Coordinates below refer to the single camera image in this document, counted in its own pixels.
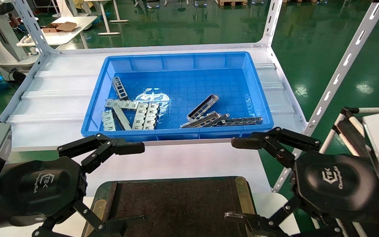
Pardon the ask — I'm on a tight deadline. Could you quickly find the dark-faced silver strip part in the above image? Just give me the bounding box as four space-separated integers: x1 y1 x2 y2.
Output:
112 105 132 131

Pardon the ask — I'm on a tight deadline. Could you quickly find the long silver bracket part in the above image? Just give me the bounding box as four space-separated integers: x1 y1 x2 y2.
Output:
105 99 139 110

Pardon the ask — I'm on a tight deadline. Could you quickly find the silver channel metal part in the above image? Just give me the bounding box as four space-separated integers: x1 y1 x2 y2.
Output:
187 94 219 121

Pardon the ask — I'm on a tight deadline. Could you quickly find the short silver clip part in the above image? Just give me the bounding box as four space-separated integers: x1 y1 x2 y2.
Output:
101 110 116 131

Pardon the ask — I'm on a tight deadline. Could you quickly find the blue plastic bin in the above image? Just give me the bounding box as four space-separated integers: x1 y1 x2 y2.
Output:
80 51 274 143

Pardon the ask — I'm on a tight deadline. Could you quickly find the white table frame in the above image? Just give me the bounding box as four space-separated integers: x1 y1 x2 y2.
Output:
84 0 129 36

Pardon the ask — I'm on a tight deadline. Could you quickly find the white tube frame cart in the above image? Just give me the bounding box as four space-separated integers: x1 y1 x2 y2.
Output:
318 106 379 237

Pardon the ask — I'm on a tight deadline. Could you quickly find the long silver slotted part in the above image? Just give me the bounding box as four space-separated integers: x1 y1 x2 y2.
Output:
180 111 221 129

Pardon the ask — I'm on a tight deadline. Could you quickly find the black container tray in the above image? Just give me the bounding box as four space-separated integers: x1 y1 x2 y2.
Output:
82 176 261 237

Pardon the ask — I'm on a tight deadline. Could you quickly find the black floor cable coil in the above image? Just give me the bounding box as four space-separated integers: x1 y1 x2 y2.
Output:
9 68 27 83

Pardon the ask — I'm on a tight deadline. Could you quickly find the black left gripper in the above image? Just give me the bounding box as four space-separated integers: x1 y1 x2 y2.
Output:
0 133 147 237

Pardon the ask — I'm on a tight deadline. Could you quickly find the wooden pallet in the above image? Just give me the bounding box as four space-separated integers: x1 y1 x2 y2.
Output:
217 0 248 6

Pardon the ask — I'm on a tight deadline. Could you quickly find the white desk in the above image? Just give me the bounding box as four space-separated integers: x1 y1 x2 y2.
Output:
16 16 98 46

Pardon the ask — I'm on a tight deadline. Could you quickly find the dark slotted channel part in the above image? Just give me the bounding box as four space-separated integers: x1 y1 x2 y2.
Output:
204 114 230 127

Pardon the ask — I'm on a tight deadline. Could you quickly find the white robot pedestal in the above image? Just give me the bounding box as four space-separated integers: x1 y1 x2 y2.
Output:
0 0 40 81

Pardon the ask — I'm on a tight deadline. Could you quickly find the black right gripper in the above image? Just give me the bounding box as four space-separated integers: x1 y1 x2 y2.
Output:
224 127 379 237

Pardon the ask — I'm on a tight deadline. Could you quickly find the black chain-like metal part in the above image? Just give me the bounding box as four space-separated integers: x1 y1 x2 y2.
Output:
216 117 263 127

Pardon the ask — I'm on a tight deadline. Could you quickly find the brown cardboard box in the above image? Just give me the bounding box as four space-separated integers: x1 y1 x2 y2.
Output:
41 21 81 33

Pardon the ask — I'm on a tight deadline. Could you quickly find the silver notched bracket part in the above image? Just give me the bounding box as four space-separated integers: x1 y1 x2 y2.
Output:
143 103 160 130
132 103 148 130

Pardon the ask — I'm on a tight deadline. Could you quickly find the clear plastic bag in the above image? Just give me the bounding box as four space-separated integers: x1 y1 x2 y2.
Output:
135 89 170 111

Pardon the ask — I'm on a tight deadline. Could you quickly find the black padded bar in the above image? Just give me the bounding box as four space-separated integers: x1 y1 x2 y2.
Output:
333 107 369 157

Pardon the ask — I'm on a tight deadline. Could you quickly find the dark ladder-shaped metal part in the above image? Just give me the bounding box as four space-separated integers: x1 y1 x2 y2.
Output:
112 76 129 100

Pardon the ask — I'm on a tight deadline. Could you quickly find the white metal shelf rack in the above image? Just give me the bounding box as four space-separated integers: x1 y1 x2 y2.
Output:
0 0 379 193

